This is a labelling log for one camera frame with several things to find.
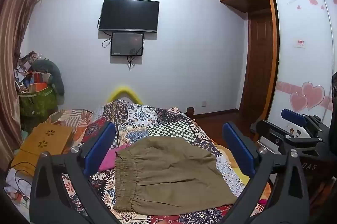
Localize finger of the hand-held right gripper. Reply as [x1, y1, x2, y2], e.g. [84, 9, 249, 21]
[252, 120, 325, 154]
[281, 109, 320, 135]

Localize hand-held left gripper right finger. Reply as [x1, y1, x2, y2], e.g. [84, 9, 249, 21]
[222, 121, 310, 224]

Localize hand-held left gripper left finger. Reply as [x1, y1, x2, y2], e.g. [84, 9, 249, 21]
[29, 121, 122, 224]

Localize olive green pants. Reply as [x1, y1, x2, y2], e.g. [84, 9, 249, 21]
[114, 137, 238, 214]

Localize pink cloth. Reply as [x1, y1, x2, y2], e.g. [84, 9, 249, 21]
[98, 144, 130, 171]

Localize orange striped cloth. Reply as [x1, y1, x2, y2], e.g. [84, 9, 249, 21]
[45, 109, 94, 145]

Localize yellow curved headboard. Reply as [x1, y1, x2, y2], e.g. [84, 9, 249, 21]
[106, 85, 144, 104]

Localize white heart-print sliding door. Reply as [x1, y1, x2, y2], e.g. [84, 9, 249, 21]
[265, 0, 337, 130]

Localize orange wooden lap desk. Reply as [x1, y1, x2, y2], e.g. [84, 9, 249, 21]
[11, 123, 74, 170]

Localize patchwork printed blanket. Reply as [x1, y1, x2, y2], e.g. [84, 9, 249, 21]
[5, 99, 271, 224]

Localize pile of papers and boxes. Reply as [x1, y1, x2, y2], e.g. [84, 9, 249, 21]
[14, 51, 53, 94]

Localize brown striped curtain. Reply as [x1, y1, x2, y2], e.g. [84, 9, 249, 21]
[0, 0, 49, 169]

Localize black cable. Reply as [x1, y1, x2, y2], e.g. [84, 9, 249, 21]
[7, 169, 33, 203]

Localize small black wall monitor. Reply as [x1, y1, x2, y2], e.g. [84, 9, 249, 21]
[110, 32, 144, 57]

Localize black wall television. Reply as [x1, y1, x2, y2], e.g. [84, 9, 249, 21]
[98, 0, 160, 33]

